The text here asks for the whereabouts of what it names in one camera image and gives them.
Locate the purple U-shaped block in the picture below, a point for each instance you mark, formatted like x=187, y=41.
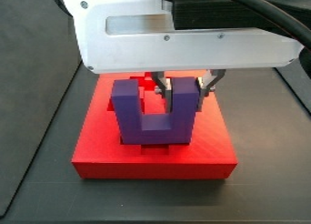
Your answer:
x=151, y=129

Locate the red slotted board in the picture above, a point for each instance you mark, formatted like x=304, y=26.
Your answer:
x=103, y=157

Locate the black camera box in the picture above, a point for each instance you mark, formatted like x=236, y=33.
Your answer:
x=211, y=14

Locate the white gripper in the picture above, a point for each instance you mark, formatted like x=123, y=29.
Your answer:
x=127, y=36

